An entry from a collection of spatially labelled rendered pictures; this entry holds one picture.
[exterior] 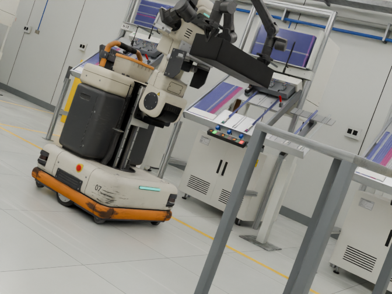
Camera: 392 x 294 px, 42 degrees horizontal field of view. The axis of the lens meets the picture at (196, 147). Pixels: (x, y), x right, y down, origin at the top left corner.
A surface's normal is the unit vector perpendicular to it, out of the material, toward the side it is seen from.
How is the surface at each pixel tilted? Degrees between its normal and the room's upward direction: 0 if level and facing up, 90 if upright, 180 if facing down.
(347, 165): 90
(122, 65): 92
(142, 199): 90
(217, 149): 90
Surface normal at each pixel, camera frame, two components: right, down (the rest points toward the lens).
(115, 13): -0.54, -0.14
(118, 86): 0.76, 0.32
